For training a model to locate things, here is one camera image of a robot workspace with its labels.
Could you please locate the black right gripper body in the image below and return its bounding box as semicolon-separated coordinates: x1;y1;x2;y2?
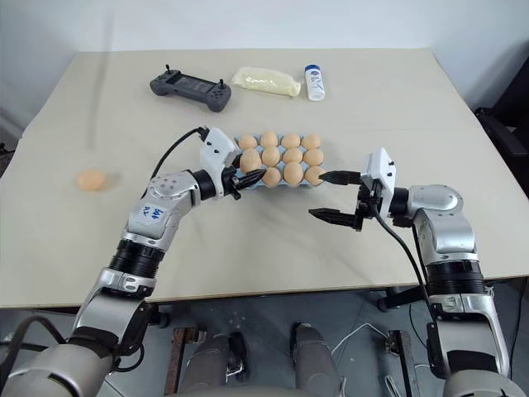
350;180;388;232

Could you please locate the rusty metal bar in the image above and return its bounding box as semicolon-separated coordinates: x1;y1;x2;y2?
386;330;416;397
163;326;200;397

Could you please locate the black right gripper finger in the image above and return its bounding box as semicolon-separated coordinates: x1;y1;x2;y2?
319;170;364;186
308;208;357;229

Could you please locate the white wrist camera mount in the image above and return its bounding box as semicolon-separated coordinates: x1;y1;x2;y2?
360;146;400;217
199;127;241;196

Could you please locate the white floor cable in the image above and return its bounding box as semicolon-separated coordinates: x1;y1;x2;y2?
330;321;393;361

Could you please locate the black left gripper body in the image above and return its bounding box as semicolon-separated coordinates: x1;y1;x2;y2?
222;165;246;202

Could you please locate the light blue egg carton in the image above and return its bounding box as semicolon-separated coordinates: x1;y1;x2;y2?
233;132;328;192

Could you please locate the black table caster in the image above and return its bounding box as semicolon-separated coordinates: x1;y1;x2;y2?
377;287;411;314

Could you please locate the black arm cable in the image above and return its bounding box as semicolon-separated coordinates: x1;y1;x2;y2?
369;181;441;380
150;126;212;183

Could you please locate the white bottle with blue cap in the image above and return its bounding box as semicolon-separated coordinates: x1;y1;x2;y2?
303;63;327;102

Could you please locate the clear bag of white grains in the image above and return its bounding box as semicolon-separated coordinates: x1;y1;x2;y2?
230;67;302;99

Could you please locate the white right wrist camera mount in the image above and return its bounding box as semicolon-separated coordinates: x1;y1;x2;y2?
360;146;400;217

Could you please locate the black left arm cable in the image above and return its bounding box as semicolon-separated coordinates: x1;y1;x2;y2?
150;126;212;183

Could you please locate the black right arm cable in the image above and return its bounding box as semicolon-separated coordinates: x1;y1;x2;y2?
369;181;441;380

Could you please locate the dark grey game controller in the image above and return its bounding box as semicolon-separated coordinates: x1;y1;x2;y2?
149;64;233;113

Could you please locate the grey rounded leg cover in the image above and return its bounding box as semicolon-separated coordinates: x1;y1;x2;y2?
290;322;347;397
188;332;250;397

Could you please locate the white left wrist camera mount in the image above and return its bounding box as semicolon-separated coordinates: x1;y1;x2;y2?
199;127;241;196

